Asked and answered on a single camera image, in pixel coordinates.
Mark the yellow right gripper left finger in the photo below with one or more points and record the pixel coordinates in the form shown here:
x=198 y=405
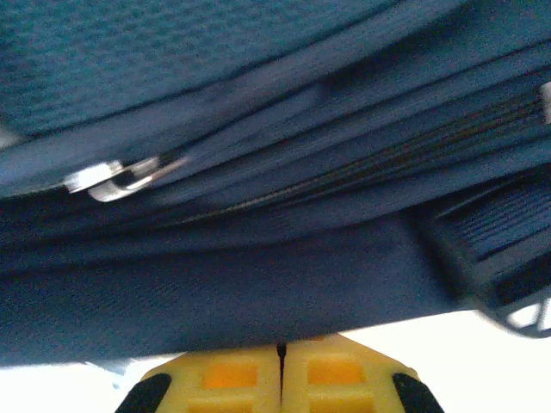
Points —
x=228 y=378

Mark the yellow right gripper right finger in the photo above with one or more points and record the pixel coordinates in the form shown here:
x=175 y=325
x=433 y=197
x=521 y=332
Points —
x=336 y=374

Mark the navy blue backpack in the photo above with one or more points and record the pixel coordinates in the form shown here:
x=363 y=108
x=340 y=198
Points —
x=258 y=86

